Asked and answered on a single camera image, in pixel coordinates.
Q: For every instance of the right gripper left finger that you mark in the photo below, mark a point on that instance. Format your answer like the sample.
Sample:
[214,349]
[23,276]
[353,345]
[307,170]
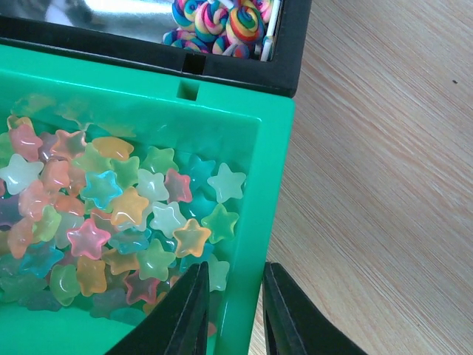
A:
[178,324]

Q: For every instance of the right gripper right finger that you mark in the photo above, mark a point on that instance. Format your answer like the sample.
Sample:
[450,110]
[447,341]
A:
[293,324]

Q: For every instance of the green bin star candies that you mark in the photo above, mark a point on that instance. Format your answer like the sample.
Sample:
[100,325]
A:
[114,184]

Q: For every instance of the black bin lollipops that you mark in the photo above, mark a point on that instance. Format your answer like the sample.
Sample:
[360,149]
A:
[256,45]

